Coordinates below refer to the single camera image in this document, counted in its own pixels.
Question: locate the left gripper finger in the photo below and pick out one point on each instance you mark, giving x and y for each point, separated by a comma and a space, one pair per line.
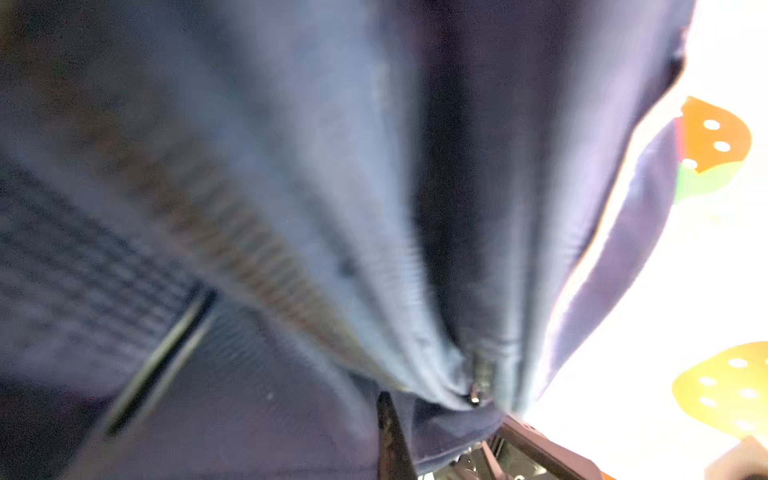
394, 462

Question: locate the navy blue student backpack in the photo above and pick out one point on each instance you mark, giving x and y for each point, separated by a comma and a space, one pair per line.
228, 226

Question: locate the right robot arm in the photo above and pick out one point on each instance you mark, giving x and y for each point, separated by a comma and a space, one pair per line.
515, 451

